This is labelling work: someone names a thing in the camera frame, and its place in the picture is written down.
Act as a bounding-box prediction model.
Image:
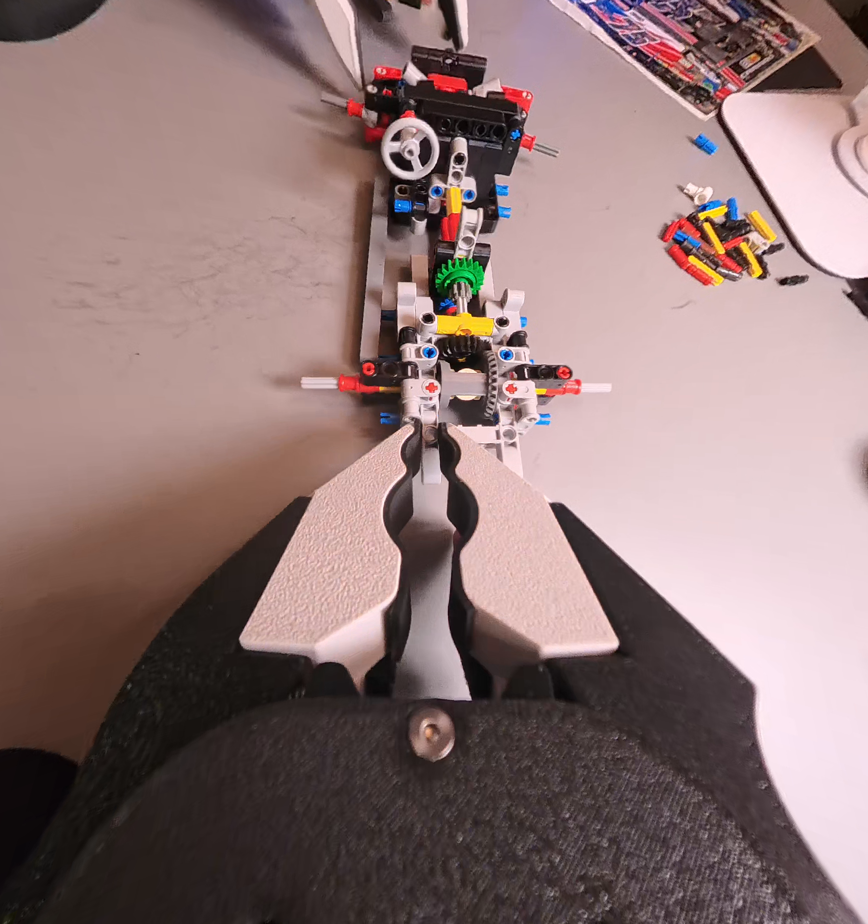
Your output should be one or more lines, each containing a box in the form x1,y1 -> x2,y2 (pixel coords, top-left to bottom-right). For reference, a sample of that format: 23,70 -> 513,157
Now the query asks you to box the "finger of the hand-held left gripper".
437,0 -> 471,50
314,0 -> 366,91

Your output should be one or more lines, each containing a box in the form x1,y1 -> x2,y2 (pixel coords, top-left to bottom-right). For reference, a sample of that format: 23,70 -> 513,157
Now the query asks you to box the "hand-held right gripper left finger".
239,422 -> 424,697

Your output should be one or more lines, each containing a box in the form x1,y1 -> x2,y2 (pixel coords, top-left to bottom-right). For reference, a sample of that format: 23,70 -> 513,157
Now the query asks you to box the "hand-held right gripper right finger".
437,422 -> 620,697

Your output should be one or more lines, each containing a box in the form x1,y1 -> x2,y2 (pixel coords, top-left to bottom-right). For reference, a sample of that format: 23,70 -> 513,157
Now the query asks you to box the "lego car chassis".
300,45 -> 613,485

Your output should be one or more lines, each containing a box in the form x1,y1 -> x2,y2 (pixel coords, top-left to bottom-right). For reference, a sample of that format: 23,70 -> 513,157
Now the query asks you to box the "pile of lego pins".
660,196 -> 787,287

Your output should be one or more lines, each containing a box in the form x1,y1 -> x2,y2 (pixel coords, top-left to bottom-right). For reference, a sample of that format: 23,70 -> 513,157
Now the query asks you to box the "colourful sticker sheet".
549,0 -> 821,120

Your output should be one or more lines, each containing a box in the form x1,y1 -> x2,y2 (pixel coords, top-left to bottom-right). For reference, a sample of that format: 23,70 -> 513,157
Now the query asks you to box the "white stand base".
719,68 -> 868,279

